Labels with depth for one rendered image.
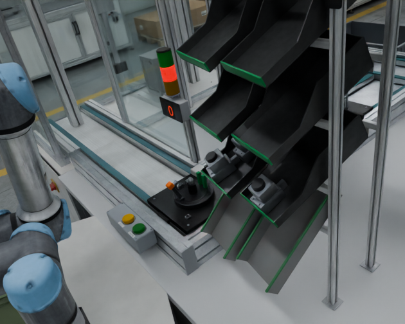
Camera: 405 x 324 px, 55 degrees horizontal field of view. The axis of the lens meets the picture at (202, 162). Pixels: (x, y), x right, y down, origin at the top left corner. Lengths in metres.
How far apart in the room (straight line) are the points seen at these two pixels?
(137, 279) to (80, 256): 0.26
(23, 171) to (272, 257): 0.64
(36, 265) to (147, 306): 0.61
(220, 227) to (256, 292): 0.20
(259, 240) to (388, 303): 0.36
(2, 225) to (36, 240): 0.46
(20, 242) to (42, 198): 0.38
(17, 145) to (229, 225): 0.58
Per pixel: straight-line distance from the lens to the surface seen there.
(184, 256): 1.18
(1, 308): 1.11
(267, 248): 1.03
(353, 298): 1.16
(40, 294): 0.63
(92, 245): 1.46
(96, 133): 2.07
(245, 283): 1.19
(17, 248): 0.72
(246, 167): 0.97
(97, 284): 1.32
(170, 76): 1.34
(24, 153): 1.01
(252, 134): 0.83
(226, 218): 1.12
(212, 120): 0.92
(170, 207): 1.31
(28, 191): 1.08
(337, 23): 0.70
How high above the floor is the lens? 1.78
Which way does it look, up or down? 33 degrees down
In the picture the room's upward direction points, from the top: 11 degrees counter-clockwise
